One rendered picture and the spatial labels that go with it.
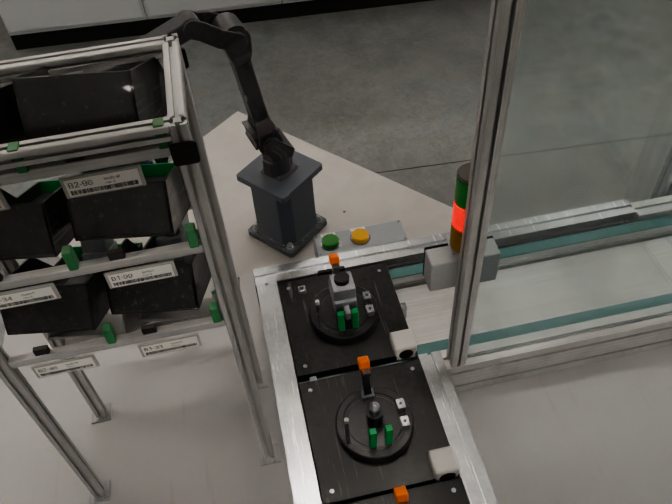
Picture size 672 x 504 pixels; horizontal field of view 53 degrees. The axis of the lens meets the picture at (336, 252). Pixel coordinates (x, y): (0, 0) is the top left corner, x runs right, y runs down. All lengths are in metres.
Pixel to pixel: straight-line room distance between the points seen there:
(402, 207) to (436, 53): 2.29
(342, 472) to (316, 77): 2.84
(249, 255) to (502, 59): 0.98
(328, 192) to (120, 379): 0.71
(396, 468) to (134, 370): 0.62
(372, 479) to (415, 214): 0.77
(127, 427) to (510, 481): 0.76
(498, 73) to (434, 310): 0.72
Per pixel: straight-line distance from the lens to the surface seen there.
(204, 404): 1.46
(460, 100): 3.62
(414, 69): 3.84
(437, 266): 1.14
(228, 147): 2.00
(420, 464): 1.24
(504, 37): 0.85
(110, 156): 0.78
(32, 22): 4.46
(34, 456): 1.52
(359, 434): 1.24
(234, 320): 0.99
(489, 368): 1.39
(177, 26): 1.31
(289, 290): 1.45
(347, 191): 1.81
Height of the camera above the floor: 2.09
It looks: 48 degrees down
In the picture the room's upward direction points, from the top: 4 degrees counter-clockwise
